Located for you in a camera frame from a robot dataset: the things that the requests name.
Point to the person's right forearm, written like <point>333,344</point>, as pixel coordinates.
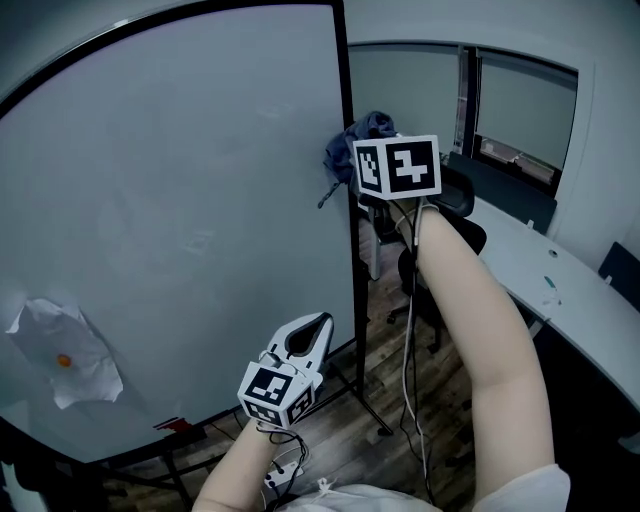
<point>490,350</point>

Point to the white power strip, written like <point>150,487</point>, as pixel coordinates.
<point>282,474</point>

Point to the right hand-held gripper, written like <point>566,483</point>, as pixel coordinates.
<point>410,167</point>

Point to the orange round magnet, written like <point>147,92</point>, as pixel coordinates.
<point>63,361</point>

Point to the person's left forearm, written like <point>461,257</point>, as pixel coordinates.
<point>230,475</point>

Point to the small teal item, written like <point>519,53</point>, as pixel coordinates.
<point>550,282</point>

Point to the red whiteboard eraser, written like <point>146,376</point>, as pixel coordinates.
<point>172,426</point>

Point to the blue knitted cloth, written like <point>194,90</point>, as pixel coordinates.
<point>342,150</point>

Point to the window with roller blind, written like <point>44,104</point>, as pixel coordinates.
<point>520,115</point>

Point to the wide black desk divider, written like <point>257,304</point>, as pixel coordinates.
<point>505,192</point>

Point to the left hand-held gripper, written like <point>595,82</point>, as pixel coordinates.
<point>272,395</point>

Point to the person's white shirt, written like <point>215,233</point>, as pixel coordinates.
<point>380,500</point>

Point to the white whiteboard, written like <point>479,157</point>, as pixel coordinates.
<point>175,200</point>

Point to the crumpled white paper sheet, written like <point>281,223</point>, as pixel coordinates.
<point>75,350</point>

